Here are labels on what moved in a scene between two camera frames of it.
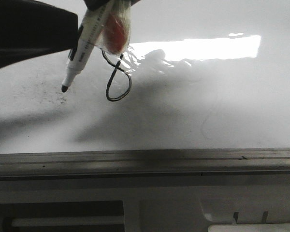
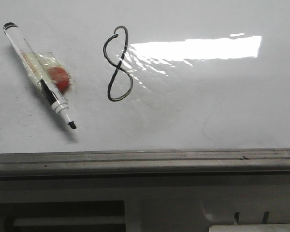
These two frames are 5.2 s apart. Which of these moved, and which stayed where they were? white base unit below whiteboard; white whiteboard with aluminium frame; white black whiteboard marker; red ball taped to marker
Moved: red ball taped to marker; white black whiteboard marker
Stayed: white base unit below whiteboard; white whiteboard with aluminium frame
